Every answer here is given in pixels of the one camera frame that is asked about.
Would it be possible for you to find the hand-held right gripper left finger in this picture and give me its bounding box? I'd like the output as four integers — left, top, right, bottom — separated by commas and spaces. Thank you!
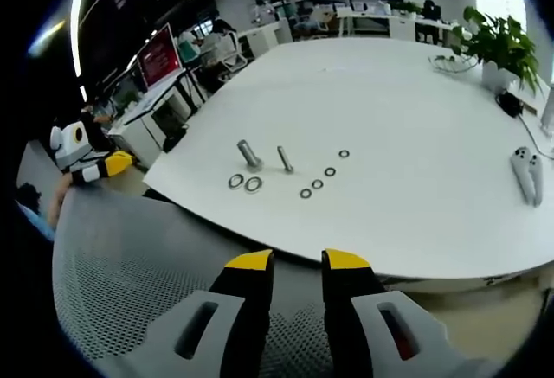
99, 248, 276, 378

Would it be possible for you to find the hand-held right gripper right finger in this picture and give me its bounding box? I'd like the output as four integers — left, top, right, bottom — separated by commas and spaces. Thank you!
320, 247, 499, 378

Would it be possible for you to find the large threaded stud bolt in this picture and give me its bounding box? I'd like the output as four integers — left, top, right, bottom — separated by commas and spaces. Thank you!
235, 139, 265, 175

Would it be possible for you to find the small threaded stud bolt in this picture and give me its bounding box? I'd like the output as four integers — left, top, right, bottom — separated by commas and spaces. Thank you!
276, 145, 296, 175

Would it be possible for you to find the white side desk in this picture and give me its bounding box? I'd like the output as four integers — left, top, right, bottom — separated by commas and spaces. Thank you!
106, 67, 205, 168

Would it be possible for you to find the person's blue sleeve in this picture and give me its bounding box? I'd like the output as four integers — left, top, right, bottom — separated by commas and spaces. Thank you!
16, 202, 56, 241

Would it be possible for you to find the grey mesh office chair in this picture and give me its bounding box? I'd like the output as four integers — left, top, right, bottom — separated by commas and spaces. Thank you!
50, 185, 393, 378

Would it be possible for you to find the red screen monitor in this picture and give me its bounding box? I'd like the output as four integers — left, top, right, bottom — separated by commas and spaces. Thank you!
136, 22, 184, 92

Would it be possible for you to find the white office chair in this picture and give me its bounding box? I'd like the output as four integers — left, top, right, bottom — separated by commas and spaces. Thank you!
206, 30, 248, 81

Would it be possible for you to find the white handheld controller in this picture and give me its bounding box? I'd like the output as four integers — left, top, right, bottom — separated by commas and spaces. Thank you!
528, 155, 544, 207
509, 145, 538, 206

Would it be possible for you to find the black power adapter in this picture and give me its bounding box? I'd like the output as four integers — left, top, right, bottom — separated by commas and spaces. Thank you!
494, 90, 525, 119

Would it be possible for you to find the green plant in white pot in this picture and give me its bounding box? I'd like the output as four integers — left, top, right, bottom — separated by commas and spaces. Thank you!
448, 4, 545, 96

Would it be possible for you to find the white cable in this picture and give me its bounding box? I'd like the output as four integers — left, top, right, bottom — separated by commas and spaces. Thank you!
517, 112, 554, 155

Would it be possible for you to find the white wire stand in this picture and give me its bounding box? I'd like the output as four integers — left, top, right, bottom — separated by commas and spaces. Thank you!
427, 53, 480, 77

